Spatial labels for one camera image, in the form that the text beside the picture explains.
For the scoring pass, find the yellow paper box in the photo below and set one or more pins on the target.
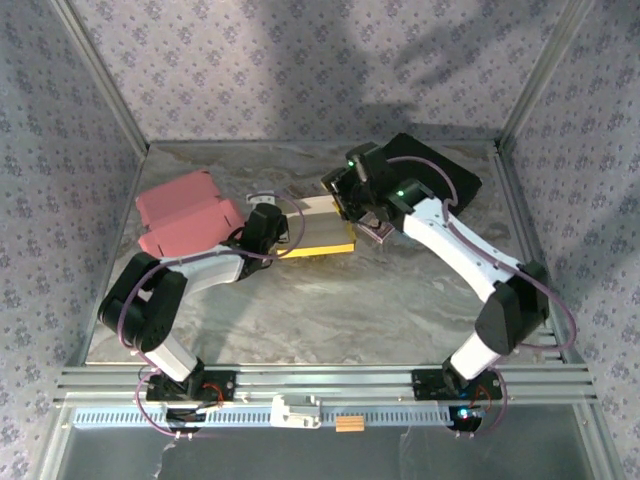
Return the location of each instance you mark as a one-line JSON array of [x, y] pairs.
[[320, 235]]

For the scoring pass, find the pink paper box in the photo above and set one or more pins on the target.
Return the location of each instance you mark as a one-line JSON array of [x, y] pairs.
[[185, 220]]

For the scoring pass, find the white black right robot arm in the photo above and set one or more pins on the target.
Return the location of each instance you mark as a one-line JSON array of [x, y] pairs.
[[450, 245]]

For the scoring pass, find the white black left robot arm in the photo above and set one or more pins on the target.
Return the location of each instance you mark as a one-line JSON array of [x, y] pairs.
[[210, 270]]

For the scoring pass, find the black hard case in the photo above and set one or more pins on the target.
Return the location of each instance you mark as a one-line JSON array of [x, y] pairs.
[[450, 170]]

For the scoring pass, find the black controller board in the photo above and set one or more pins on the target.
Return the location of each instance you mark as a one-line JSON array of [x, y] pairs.
[[185, 416]]

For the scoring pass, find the small orange block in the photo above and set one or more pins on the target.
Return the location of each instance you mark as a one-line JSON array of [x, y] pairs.
[[350, 425]]

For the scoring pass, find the grey metal base panel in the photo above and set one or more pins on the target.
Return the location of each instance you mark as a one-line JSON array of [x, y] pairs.
[[300, 455]]

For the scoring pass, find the circuit board with green light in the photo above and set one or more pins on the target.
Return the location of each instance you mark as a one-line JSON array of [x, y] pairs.
[[467, 416]]

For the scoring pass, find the aluminium side rail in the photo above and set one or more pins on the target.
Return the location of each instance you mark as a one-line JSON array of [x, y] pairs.
[[522, 225], [121, 225]]

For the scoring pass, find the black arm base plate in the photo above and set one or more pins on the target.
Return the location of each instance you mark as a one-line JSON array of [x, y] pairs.
[[425, 385], [225, 385]]

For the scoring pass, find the aluminium rail beam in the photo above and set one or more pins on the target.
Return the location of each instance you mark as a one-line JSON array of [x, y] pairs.
[[325, 382]]

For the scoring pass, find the white plastic bracket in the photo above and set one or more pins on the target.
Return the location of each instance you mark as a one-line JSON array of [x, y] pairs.
[[295, 412]]

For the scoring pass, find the aluminium frame post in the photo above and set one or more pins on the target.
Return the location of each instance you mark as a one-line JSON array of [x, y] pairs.
[[102, 75], [546, 75]]

